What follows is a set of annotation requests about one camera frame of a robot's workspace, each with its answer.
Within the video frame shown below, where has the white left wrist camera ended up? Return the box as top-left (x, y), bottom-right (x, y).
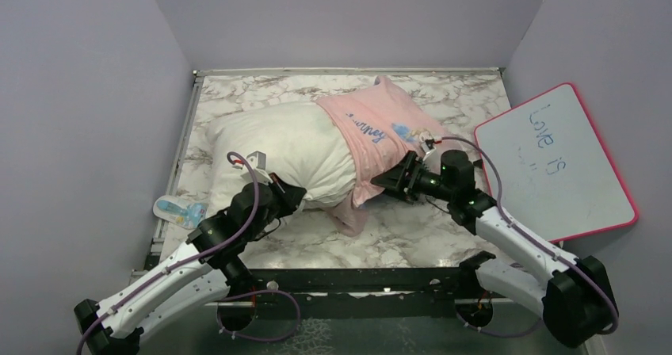
top-left (243, 151), bottom-right (273, 184)

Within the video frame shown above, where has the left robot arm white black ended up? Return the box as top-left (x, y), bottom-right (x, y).
top-left (74, 175), bottom-right (307, 354)

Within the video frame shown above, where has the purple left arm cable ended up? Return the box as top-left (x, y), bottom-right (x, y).
top-left (75, 151), bottom-right (301, 355)

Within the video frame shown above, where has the pink framed whiteboard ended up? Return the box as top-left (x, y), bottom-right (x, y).
top-left (474, 82), bottom-right (639, 242)

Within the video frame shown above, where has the white pillow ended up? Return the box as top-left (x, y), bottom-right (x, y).
top-left (206, 101), bottom-right (355, 214)

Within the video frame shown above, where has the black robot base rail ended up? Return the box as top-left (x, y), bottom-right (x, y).
top-left (215, 265), bottom-right (510, 333)

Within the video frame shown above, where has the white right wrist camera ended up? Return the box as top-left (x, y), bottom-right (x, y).
top-left (418, 132), bottom-right (436, 162)

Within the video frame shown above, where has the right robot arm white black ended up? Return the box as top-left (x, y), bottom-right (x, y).
top-left (371, 150), bottom-right (619, 348)

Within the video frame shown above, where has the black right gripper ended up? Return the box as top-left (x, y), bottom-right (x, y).
top-left (371, 150), bottom-right (455, 205)

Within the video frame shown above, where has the Elsa print pink-lined pillowcase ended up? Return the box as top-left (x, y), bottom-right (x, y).
top-left (316, 76), bottom-right (449, 237)

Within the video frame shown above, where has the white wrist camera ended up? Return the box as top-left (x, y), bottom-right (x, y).
top-left (418, 132), bottom-right (436, 162)
top-left (243, 151), bottom-right (273, 184)

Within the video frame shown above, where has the aluminium table frame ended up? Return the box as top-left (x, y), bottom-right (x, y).
top-left (110, 67), bottom-right (591, 355)

